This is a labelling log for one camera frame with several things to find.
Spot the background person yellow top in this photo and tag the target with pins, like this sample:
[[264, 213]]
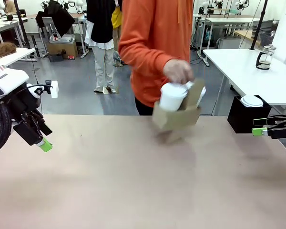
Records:
[[116, 19]]

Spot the black camera stand pole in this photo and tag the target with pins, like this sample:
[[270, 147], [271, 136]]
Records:
[[22, 26], [258, 26]]

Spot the brown cardboard storage box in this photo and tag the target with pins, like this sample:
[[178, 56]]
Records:
[[62, 50]]

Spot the black lid holder box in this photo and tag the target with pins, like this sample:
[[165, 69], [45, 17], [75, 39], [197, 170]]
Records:
[[240, 119]]

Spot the light wooden background table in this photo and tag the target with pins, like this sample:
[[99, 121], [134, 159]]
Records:
[[246, 34]]

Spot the large white side table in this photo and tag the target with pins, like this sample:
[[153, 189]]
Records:
[[240, 69]]

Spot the brown furry object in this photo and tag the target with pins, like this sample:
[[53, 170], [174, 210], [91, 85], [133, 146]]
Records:
[[3, 48]]

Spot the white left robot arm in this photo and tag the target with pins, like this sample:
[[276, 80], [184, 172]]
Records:
[[7, 78]]

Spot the background person black top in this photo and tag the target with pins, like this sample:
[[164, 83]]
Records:
[[102, 26]]

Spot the glass french press coffee pot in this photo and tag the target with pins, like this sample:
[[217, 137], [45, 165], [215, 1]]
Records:
[[264, 59]]

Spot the black hanging cloth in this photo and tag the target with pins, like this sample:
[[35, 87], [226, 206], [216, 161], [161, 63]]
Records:
[[59, 16]]

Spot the person in orange hoodie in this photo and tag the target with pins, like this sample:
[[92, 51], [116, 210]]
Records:
[[152, 31]]

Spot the white background work table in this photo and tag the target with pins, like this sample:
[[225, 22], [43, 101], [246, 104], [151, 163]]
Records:
[[228, 20]]

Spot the brown cardboard cup carrier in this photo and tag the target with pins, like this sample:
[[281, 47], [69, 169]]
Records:
[[176, 119]]

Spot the grey plastic bin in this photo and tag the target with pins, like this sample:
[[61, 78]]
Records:
[[62, 38]]

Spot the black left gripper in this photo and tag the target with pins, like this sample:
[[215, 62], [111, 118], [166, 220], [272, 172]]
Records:
[[23, 102]]

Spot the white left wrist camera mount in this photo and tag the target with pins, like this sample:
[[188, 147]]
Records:
[[54, 89]]

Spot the small black floor box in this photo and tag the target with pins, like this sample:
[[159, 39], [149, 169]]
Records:
[[56, 58]]

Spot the white table with furry object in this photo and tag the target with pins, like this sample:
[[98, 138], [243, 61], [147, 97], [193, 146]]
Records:
[[19, 53]]

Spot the person's right hand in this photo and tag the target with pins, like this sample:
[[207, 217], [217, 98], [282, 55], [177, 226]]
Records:
[[178, 71]]

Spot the person's right forearm orange sleeve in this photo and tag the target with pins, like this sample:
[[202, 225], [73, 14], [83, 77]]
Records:
[[143, 55]]

